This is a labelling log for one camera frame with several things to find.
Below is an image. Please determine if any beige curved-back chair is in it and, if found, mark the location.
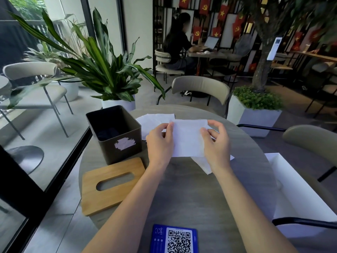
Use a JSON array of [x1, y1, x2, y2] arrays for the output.
[[156, 76, 231, 119]]

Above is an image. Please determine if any black window frame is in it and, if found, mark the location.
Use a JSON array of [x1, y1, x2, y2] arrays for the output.
[[0, 0, 127, 253]]

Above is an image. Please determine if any indoor tree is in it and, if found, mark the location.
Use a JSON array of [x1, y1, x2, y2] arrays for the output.
[[224, 0, 337, 93]]

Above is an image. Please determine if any large green leafy plant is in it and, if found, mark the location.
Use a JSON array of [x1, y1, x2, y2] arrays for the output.
[[7, 8, 166, 108]]

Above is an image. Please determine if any beige chair with black arms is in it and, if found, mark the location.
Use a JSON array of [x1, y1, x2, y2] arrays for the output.
[[236, 124, 337, 253]]

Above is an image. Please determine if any long wooden counter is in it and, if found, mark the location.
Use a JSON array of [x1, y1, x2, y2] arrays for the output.
[[289, 50, 337, 63]]

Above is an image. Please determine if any wooden cafe table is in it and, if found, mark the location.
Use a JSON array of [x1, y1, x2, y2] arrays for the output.
[[186, 48, 227, 77]]

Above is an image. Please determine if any wooden tissue box lid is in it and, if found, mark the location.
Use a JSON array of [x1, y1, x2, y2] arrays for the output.
[[82, 157, 146, 217]]

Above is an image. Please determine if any dark mesh chair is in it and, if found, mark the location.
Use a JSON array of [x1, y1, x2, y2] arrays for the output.
[[211, 34, 254, 82]]

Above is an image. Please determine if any white square planter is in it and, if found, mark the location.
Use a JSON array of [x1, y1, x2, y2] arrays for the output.
[[227, 95, 282, 138]]

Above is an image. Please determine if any row of red flags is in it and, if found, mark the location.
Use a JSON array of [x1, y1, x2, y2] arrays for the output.
[[179, 0, 264, 39]]

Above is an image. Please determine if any beige cafe chair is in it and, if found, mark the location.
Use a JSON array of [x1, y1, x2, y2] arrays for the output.
[[154, 48, 185, 77]]

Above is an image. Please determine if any small green shrub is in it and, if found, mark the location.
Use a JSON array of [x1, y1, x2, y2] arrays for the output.
[[233, 86, 284, 111]]

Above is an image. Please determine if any white open cardboard box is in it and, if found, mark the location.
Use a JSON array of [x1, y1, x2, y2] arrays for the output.
[[264, 153, 337, 239]]

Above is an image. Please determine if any black metal tissue box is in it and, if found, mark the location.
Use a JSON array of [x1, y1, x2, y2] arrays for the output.
[[86, 105, 142, 165]]

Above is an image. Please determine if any white bowl-shaped plant pot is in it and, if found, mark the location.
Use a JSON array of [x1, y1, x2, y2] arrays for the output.
[[58, 77, 80, 102]]

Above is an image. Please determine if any round grey table base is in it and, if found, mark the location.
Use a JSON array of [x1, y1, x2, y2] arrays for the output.
[[5, 145, 44, 175]]

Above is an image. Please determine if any person's left forearm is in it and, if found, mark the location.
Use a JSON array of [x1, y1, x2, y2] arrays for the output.
[[83, 163, 174, 253]]

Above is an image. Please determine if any open laptop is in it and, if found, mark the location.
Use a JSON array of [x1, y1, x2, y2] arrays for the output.
[[204, 36, 220, 50]]

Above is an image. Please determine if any white round plant pot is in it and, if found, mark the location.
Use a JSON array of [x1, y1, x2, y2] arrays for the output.
[[101, 95, 136, 112]]

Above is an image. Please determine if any person's left hand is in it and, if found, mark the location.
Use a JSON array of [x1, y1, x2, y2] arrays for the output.
[[146, 122, 175, 170]]

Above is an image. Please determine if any white paper napkin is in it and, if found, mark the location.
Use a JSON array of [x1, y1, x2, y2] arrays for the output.
[[162, 119, 219, 158], [191, 154, 235, 175], [135, 113, 176, 141]]

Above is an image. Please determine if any person's right forearm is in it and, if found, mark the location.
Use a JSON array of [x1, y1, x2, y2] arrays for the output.
[[211, 166, 299, 253]]

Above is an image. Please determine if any person's right hand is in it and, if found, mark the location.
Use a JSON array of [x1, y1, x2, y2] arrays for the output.
[[201, 120, 232, 172]]

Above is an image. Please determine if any blue code card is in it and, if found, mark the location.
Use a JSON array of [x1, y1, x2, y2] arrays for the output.
[[150, 224, 198, 253]]

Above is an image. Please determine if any beige chair with metal legs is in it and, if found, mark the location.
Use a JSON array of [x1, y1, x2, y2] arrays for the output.
[[0, 62, 74, 140]]

